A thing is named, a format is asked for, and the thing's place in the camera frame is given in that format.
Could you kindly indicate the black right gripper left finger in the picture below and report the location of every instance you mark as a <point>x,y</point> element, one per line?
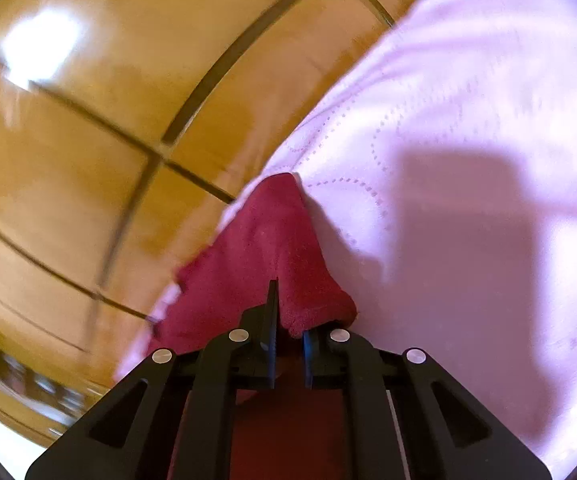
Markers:
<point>171,416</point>

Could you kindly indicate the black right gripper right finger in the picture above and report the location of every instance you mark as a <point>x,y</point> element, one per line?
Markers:
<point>408,418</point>

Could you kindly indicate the dark red knit garment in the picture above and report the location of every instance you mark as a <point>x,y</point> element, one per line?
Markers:
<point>290,432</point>

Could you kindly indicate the pink quilted bedspread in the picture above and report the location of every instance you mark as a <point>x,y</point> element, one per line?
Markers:
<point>440,174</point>

